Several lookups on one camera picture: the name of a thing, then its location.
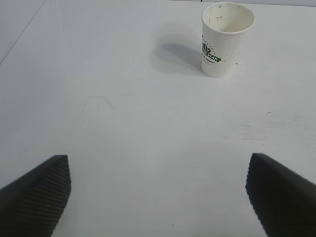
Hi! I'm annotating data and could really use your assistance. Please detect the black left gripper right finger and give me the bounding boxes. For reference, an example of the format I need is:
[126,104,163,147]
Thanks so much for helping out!
[245,152,316,237]

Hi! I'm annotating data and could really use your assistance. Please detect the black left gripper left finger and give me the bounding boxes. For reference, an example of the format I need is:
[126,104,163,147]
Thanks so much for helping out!
[0,155,72,237]

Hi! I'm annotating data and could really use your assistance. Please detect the white paper cup green logo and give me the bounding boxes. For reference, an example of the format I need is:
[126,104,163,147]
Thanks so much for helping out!
[201,1,256,79]

